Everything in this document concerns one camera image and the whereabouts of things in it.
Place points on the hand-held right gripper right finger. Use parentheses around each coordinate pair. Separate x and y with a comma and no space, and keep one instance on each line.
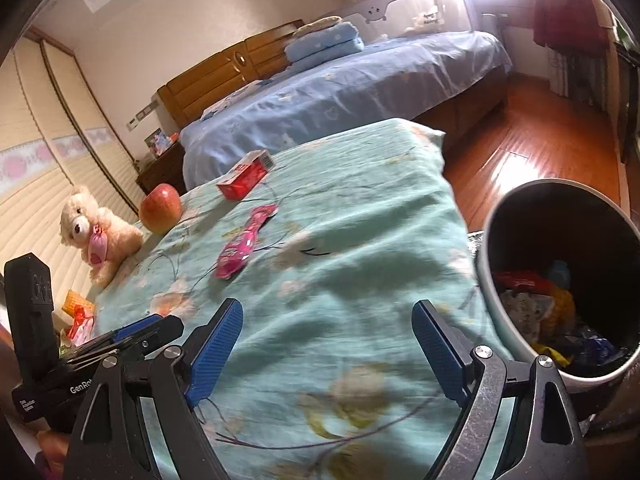
(440,355)

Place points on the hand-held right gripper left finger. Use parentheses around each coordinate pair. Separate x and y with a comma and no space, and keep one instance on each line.
(215,350)

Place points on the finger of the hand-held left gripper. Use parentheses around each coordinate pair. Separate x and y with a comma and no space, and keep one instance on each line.
(162,332)
(140,325)

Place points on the grey round bin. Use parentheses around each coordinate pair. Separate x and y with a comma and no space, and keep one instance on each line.
(492,310)

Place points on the white plastic wrapper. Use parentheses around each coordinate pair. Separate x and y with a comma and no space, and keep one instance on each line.
(525,315)

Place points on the orange foam fruit net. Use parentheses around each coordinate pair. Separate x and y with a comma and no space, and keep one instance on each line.
(562,310)

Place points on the small light blue wrapper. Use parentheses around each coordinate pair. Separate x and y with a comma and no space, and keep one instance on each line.
(557,274)

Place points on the person's left hand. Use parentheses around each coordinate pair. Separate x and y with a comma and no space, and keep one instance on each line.
(54,452)

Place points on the yellow snack packet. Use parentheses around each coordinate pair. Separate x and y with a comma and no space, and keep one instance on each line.
(75,302)

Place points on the red and white packet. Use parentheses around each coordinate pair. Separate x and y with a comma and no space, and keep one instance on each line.
(82,325)

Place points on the pink snack wrapper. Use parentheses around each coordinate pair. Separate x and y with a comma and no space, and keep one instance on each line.
(240,247)

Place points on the yellow plastic wrapper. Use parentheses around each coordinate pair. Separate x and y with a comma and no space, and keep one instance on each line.
(550,355)

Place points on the cream teddy bear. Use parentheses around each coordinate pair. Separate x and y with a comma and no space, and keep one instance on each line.
(80,220)

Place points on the silver foil bag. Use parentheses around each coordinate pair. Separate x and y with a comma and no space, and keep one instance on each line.
(475,245)

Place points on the red apple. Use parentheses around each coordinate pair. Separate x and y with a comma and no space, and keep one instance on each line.
(160,207)

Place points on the teal floral blanket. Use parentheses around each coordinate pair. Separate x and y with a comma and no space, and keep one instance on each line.
(350,260)

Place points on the dark wooden nightstand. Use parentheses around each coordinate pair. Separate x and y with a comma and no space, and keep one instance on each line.
(160,167)

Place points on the red cardboard box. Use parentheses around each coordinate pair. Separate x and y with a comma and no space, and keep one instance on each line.
(242,180)

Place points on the white sliding wardrobe doors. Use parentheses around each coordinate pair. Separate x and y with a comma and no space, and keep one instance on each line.
(30,110)

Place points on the wooden headboard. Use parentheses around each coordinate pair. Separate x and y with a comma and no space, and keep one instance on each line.
(210,80)

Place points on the bed with blue sheet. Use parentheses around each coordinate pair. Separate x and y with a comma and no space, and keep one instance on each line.
(350,85)

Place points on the black television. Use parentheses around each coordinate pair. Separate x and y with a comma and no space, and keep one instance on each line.
(630,110)

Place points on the patterned curtain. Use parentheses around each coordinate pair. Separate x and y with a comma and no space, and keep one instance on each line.
(575,75)

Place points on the folded blue quilt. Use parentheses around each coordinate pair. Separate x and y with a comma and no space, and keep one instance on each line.
(320,45)

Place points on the small white plush toy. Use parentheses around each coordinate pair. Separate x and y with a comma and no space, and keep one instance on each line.
(425,20)

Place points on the beige pillow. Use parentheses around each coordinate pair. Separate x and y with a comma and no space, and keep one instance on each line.
(320,24)

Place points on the grey-blue headboard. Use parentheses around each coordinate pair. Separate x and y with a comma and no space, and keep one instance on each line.
(372,10)

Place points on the dark red hanging garment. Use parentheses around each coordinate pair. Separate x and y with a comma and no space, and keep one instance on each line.
(565,15)

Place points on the photo frame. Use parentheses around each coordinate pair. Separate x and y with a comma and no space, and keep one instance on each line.
(157,141)

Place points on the wall switch panel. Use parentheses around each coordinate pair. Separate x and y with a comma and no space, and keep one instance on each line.
(131,125)
(146,111)

